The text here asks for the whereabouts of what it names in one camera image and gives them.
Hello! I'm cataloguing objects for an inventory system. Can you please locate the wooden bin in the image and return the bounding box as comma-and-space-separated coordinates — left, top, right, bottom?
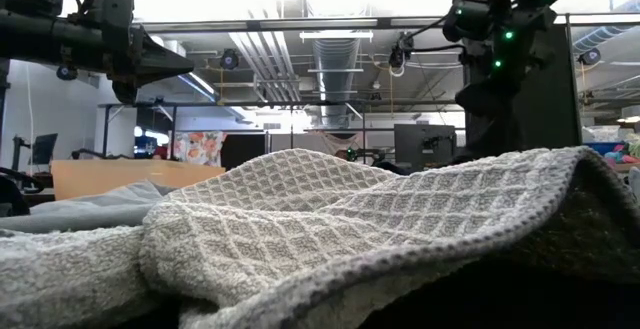
50, 158, 226, 202

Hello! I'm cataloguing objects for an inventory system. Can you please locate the metal overhead frame beam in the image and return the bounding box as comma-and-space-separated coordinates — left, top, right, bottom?
132, 14, 640, 34

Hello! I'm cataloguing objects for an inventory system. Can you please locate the smooth grey towel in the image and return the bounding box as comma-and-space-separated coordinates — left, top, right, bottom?
0, 178, 176, 235

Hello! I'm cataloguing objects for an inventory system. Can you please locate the small black computer monitor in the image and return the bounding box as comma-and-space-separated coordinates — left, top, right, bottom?
29, 132, 59, 166

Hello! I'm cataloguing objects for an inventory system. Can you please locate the black upright cabinet panel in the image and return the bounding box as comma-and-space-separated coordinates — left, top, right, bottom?
220, 133, 267, 171

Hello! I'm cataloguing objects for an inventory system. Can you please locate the silver ceiling duct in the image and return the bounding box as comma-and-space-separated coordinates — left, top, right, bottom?
312, 36, 362, 129

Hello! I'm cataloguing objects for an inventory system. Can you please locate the black hanging camera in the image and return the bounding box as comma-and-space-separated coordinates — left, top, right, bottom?
387, 31, 416, 78

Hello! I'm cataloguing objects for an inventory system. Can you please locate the white ceiling light bar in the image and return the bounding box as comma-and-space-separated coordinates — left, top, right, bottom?
298, 29, 375, 43

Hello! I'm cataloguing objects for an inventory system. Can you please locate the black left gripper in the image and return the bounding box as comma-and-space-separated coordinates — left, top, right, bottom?
97, 0, 196, 105

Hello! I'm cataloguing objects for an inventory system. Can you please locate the floral patterned cloth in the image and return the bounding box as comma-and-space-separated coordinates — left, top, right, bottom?
168, 130, 227, 168

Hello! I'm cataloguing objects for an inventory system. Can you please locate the white hanging cloth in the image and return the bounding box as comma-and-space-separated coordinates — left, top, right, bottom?
304, 131, 366, 155

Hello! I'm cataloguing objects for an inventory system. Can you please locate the black partition panel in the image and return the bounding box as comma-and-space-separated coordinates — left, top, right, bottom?
463, 23, 584, 161

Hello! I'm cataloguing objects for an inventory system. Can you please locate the colourful cloth pile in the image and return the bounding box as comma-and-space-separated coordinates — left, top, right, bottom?
603, 141, 640, 166

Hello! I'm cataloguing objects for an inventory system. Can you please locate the blue storage bin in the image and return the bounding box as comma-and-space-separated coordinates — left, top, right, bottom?
583, 141, 626, 159

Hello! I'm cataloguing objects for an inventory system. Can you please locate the light grey waffle-weave towel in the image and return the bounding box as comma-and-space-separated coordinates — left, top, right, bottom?
0, 146, 640, 329

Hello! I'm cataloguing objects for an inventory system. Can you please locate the black cable bundle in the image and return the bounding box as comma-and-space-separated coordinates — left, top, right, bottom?
0, 166, 50, 218

